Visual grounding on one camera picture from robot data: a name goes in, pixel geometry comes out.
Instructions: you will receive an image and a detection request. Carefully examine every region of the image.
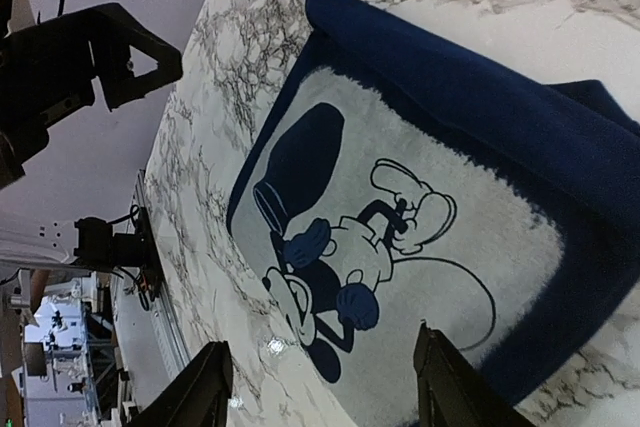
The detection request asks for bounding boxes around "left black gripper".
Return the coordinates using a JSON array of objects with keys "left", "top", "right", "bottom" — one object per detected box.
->
[{"left": 1, "top": 3, "right": 183, "bottom": 187}]

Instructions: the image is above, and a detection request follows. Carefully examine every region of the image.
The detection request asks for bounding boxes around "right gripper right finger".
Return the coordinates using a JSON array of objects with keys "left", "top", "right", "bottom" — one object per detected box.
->
[{"left": 413, "top": 324, "right": 533, "bottom": 427}]

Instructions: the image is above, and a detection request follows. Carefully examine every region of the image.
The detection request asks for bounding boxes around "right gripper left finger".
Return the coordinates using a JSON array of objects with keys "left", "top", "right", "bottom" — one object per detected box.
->
[{"left": 132, "top": 341, "right": 233, "bottom": 427}]

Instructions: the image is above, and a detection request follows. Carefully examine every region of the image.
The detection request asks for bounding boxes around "navy blue t-shirt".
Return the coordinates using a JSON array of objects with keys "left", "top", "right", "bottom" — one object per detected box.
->
[{"left": 226, "top": 0, "right": 639, "bottom": 420}]

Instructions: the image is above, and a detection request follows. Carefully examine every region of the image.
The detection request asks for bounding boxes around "front aluminium rail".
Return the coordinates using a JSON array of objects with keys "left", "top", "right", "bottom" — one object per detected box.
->
[{"left": 133, "top": 170, "right": 191, "bottom": 380}]

